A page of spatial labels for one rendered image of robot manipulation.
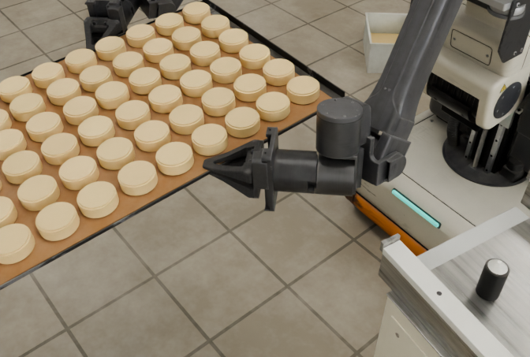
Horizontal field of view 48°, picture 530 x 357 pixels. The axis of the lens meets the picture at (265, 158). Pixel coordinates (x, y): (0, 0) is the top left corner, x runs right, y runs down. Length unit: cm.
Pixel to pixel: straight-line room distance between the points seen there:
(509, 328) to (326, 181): 31
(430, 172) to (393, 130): 111
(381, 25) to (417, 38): 223
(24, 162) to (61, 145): 5
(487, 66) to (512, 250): 68
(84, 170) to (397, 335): 49
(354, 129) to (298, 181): 10
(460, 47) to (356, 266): 79
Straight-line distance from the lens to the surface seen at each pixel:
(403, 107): 80
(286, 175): 76
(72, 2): 358
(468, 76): 153
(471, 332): 78
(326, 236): 203
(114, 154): 83
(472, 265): 92
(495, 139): 189
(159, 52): 101
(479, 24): 155
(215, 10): 114
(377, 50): 277
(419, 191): 183
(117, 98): 93
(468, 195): 186
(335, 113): 73
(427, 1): 82
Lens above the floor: 152
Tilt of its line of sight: 41 degrees down
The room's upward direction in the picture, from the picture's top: straight up
